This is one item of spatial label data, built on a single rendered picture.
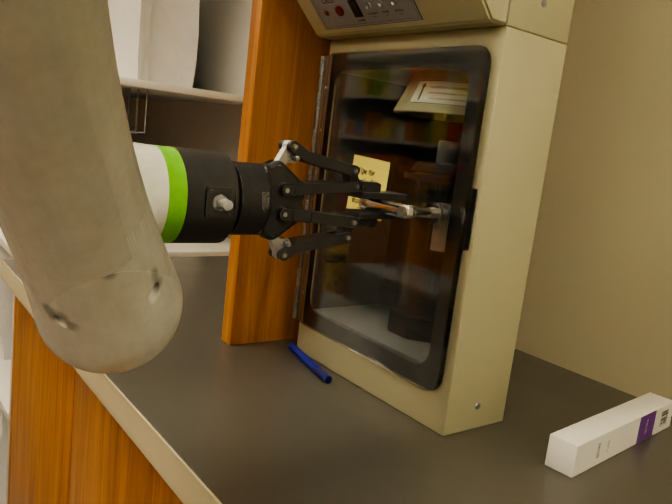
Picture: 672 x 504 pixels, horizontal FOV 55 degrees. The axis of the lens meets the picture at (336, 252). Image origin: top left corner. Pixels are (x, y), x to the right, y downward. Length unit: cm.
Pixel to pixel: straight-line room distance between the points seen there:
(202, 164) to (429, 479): 39
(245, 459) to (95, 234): 36
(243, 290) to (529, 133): 48
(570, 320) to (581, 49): 46
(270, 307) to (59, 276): 65
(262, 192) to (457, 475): 36
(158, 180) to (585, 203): 78
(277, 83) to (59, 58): 69
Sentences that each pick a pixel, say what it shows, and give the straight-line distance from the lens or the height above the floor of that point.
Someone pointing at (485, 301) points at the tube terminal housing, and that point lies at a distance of 79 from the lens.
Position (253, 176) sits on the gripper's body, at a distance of 65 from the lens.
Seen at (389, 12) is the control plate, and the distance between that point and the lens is 83.
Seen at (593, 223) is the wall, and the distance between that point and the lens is 116.
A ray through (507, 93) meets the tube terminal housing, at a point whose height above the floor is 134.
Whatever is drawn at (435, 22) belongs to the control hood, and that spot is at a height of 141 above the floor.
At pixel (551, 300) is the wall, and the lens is 121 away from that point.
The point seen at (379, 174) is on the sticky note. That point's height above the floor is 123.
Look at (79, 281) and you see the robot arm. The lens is 43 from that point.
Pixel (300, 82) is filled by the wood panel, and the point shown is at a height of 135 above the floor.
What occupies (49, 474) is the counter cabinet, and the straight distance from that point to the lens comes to 135.
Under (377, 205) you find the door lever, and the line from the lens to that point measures 77.
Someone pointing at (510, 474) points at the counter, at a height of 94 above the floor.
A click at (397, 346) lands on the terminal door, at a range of 82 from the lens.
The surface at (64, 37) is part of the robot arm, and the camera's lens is 33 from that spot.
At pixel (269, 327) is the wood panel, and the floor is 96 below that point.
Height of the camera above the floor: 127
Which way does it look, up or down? 10 degrees down
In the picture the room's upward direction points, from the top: 7 degrees clockwise
